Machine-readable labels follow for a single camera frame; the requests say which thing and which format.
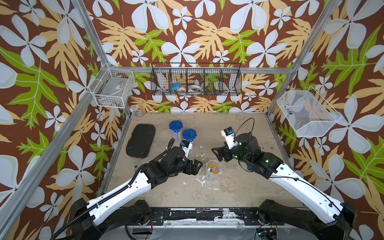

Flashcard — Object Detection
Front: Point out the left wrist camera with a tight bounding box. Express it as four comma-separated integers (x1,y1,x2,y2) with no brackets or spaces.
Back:
180,140,191,158

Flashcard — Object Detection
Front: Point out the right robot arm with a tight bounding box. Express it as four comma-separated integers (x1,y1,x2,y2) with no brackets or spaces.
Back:
212,128,357,240

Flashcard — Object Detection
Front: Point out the white bottle purple label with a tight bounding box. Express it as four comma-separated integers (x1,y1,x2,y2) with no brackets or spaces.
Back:
208,163,216,169

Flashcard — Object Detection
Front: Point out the glass jar corner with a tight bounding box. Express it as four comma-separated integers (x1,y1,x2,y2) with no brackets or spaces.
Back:
133,105,146,118

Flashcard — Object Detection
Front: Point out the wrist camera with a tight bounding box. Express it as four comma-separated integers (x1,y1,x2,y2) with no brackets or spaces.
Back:
221,127,238,150
180,140,191,158

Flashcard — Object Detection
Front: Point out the black rubber mat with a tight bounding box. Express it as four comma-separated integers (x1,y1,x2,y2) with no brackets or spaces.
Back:
126,124,156,159

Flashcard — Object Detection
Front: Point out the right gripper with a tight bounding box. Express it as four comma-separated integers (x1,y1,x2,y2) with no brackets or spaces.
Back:
210,141,252,167

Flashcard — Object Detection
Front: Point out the white wire basket left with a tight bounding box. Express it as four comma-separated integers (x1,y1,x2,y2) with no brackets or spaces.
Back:
89,66,136,109

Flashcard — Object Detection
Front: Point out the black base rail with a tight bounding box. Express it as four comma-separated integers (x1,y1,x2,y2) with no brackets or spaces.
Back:
137,207,262,226

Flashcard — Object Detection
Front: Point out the black wire basket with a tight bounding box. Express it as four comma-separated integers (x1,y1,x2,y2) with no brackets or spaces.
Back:
149,63,243,96

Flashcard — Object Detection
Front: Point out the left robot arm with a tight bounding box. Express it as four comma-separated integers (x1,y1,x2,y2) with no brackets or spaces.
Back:
51,139,203,240

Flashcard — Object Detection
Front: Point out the blue lid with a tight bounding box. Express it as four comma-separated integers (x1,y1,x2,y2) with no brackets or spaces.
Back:
169,120,183,133
183,129,197,143

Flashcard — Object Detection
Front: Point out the white mesh basket right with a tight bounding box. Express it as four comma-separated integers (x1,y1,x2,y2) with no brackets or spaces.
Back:
277,87,341,138

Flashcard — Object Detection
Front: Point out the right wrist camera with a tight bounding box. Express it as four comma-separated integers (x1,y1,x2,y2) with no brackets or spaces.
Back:
221,127,238,150

